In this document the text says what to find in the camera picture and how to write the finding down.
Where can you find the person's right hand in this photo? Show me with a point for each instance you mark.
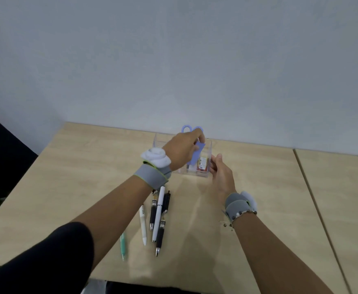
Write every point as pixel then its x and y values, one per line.
pixel 223 180

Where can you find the person's left hand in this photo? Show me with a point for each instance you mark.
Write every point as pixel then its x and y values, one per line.
pixel 179 150

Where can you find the person's left thumb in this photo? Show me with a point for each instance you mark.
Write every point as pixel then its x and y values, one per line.
pixel 196 147

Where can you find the person's right thumb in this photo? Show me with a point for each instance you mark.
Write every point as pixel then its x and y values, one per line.
pixel 212 165

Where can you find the blue scissors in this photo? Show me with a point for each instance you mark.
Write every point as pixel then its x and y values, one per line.
pixel 196 154

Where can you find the clear plastic desk organizer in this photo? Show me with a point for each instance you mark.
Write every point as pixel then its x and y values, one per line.
pixel 166 140

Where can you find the person's right forearm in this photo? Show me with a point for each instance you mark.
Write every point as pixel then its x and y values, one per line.
pixel 274 260

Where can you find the person's left forearm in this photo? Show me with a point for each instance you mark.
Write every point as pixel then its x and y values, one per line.
pixel 117 208

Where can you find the small red labelled box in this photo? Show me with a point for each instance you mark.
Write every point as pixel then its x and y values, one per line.
pixel 203 164

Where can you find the white left wrist tracker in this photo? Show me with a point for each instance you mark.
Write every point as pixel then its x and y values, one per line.
pixel 156 156

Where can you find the white wrist tracker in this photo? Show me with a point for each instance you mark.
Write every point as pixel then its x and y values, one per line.
pixel 250 199
pixel 156 156

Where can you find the grey right wristband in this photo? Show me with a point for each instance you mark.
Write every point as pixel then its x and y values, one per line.
pixel 235 205

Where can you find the grey wristband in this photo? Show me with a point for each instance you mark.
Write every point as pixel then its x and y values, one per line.
pixel 235 205
pixel 151 176

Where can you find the white right wrist tracker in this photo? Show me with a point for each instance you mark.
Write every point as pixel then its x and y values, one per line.
pixel 250 199

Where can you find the grey left wristband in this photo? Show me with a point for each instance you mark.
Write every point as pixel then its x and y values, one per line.
pixel 151 176

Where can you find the long white pen black clip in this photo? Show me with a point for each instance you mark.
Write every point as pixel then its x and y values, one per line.
pixel 158 214

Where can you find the short black gel pen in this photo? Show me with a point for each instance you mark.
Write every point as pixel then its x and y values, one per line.
pixel 153 211

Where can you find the long black gel pen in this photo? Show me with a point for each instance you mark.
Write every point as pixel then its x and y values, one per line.
pixel 161 232

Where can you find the short white pen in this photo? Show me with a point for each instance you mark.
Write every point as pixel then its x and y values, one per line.
pixel 143 225

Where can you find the mint green pen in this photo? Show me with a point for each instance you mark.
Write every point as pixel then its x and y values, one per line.
pixel 123 246

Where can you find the black chair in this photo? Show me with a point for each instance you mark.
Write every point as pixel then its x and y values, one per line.
pixel 4 156

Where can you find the black sleeve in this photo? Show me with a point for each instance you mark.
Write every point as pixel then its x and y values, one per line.
pixel 41 263

